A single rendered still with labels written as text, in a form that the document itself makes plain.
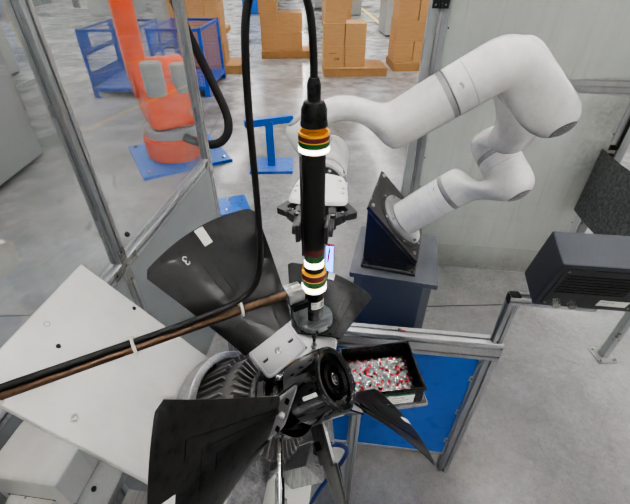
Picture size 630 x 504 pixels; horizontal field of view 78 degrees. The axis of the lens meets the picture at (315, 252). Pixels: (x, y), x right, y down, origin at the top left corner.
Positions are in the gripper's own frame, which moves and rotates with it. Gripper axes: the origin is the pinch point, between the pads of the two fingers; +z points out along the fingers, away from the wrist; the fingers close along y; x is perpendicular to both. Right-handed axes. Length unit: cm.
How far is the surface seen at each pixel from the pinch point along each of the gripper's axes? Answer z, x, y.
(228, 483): 29.4, -22.8, 7.9
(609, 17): -178, 13, -120
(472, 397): -34, -90, -53
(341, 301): -15.1, -29.8, -4.8
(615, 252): -33, -23, -71
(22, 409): 25.6, -17.1, 38.5
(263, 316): 4.2, -16.5, 8.3
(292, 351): 6.1, -23.0, 3.0
